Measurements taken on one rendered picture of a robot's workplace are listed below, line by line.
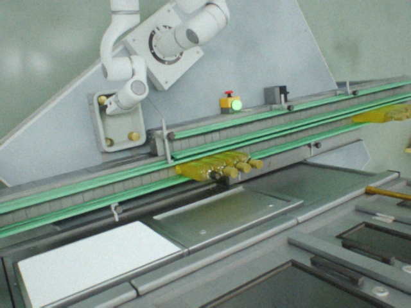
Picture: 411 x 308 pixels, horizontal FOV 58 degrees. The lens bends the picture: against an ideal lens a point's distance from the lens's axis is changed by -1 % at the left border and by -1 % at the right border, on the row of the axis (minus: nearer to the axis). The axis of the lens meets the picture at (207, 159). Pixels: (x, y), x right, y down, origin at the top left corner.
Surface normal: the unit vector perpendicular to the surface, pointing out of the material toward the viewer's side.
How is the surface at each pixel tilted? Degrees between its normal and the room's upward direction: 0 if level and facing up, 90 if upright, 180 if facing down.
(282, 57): 0
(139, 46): 5
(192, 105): 0
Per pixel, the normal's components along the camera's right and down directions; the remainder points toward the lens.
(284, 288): -0.13, -0.96
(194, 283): 0.55, 0.12
